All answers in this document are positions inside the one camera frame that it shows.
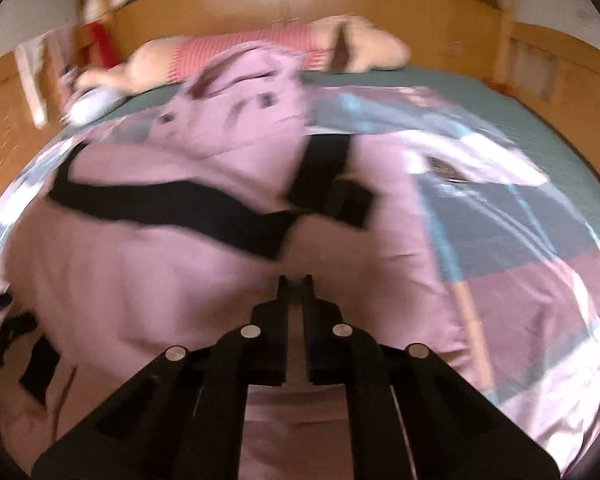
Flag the green bed sheet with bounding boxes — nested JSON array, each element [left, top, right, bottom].
[[50, 50, 600, 230]]

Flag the white hanging cloth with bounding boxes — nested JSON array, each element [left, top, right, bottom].
[[14, 34, 48, 129]]

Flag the wooden wardrobe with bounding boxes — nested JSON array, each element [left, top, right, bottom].
[[0, 0, 512, 221]]

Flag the white round pillow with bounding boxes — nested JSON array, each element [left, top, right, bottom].
[[64, 87, 128, 128]]

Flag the large striped plush toy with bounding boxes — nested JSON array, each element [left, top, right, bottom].
[[76, 15, 411, 96]]

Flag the pink jacket with black stripe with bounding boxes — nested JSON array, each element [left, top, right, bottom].
[[0, 41, 481, 480]]

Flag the wooden bed headboard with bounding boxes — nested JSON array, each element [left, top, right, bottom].
[[506, 23, 600, 175]]

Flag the red hanging item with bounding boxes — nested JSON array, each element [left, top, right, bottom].
[[85, 22, 120, 68]]

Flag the plaid pink grey quilt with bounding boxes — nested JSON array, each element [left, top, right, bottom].
[[0, 84, 600, 470]]

